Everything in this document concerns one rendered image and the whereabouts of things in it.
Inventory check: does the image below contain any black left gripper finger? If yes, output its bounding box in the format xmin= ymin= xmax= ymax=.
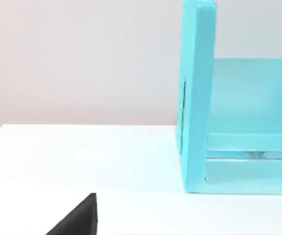
xmin=45 ymin=192 xmax=99 ymax=235

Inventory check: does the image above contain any light blue rack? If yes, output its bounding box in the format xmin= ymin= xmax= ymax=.
xmin=176 ymin=0 xmax=282 ymax=196

